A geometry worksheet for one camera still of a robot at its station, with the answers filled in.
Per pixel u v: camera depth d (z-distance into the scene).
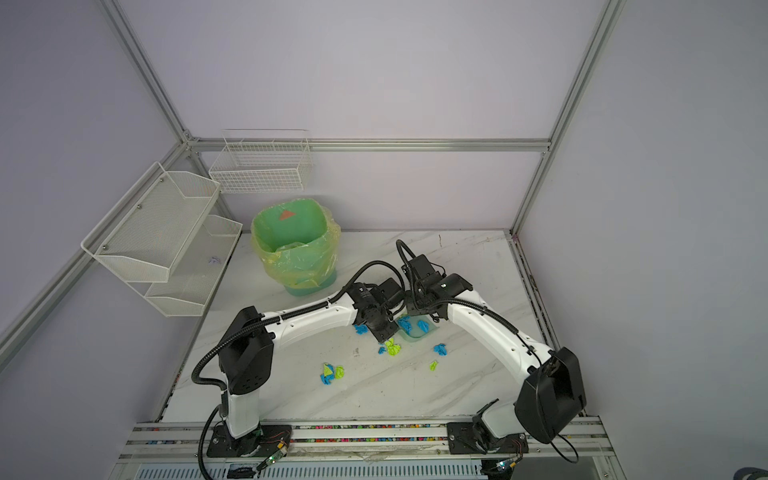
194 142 0.91
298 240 0.83
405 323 0.91
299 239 0.84
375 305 0.63
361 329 0.93
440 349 0.88
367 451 0.73
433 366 0.86
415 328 0.93
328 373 0.84
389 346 0.88
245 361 0.48
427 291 0.59
